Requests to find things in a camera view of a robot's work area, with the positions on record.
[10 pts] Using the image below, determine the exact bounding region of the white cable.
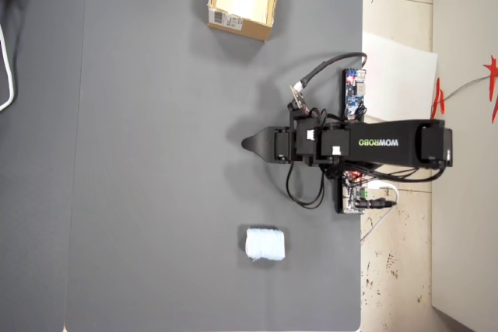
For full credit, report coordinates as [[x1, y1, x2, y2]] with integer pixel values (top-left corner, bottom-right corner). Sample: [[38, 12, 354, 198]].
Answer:
[[359, 181, 402, 242]]

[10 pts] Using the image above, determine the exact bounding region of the open cardboard box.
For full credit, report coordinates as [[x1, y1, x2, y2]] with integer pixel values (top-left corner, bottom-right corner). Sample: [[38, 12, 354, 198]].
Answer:
[[206, 0, 282, 43]]

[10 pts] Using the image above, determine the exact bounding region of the light blue yarn block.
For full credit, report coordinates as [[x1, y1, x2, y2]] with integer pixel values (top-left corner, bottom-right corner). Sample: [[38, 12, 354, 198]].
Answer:
[[244, 226, 287, 264]]

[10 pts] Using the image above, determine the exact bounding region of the black sleeved camera cable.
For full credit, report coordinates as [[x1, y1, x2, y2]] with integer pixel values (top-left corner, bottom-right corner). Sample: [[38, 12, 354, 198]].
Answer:
[[293, 51, 370, 94]]

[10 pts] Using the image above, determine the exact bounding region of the black power plug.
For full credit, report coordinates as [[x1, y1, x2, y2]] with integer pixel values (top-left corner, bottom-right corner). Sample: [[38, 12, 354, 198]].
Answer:
[[359, 198, 398, 210]]

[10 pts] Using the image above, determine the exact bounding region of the motor controller circuit board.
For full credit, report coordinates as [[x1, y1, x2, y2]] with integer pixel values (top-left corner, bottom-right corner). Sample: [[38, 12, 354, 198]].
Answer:
[[335, 170, 371, 215]]

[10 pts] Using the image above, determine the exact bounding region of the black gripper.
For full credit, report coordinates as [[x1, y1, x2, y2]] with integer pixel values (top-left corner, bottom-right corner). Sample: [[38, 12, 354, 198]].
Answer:
[[241, 124, 296, 166]]

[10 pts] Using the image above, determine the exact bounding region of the blue circuit board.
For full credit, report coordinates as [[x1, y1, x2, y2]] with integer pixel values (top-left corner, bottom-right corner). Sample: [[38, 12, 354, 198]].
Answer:
[[342, 68, 368, 121]]

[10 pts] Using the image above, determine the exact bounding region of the white paper sheet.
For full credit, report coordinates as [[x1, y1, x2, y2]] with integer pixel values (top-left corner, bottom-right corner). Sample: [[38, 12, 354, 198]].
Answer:
[[362, 32, 439, 123]]

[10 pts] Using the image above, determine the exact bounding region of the grey table mat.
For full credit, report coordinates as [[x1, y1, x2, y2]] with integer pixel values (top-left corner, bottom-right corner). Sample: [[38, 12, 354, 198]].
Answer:
[[63, 0, 363, 332]]

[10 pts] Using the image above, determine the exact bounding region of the small wrist camera board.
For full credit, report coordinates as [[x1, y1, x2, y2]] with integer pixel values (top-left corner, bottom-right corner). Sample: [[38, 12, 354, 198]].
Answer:
[[289, 84, 311, 114]]

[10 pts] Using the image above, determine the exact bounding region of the black servo cable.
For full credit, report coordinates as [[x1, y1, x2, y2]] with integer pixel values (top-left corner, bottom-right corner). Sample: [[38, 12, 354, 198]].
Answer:
[[342, 164, 448, 184], [285, 160, 326, 209]]

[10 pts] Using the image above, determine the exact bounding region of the white curved tube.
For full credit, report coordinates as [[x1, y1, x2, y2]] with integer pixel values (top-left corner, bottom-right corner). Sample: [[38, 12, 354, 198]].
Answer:
[[0, 23, 18, 113]]

